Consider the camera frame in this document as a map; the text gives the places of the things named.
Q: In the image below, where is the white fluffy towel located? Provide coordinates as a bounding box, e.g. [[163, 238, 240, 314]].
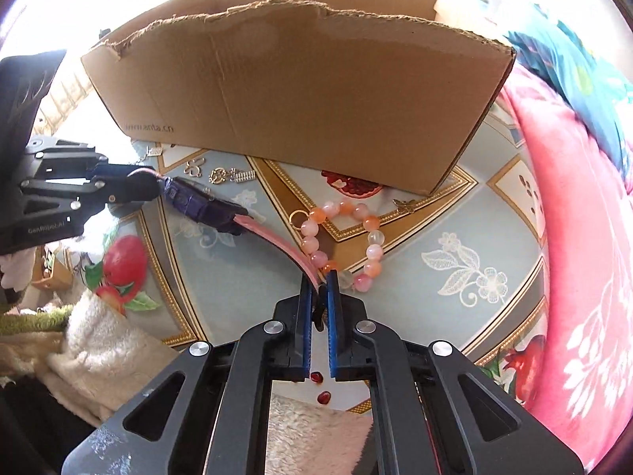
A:
[[0, 289, 374, 475]]

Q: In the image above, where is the pink orange bead bracelet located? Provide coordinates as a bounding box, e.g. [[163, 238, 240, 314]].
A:
[[299, 199, 385, 294]]

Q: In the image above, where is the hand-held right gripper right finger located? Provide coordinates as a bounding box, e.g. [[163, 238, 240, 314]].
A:
[[324, 270, 587, 475]]

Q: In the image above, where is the green cloth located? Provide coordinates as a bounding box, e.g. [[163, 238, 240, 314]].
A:
[[0, 304, 75, 334]]

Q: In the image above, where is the fruit printed tablecloth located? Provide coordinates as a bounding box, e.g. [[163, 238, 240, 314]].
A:
[[34, 104, 552, 414]]

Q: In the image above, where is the blue patterned quilt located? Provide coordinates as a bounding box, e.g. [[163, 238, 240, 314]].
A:
[[475, 0, 633, 179]]

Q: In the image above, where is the purple smart watch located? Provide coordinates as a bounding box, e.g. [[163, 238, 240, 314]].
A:
[[127, 167, 321, 292]]

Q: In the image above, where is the pink floral blanket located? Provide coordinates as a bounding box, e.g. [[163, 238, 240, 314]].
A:
[[495, 62, 633, 471]]

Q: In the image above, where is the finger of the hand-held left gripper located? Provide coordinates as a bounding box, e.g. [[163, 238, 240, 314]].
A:
[[104, 174, 163, 206], [89, 161, 134, 181]]

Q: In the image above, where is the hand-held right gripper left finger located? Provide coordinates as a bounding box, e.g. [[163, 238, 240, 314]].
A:
[[62, 272, 317, 475]]

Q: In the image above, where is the brown cardboard box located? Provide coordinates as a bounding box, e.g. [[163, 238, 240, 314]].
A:
[[80, 0, 516, 197]]

